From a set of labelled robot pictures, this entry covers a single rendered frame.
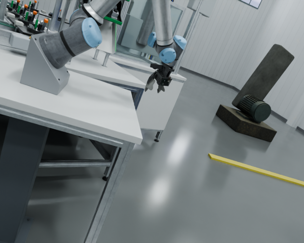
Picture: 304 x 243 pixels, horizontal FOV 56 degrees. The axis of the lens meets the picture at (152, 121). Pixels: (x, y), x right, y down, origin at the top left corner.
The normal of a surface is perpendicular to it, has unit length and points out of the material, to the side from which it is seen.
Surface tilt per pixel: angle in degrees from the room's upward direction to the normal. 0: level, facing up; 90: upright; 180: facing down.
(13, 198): 90
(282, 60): 90
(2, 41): 90
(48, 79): 90
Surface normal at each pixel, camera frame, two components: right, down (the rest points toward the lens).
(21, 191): 0.14, 0.36
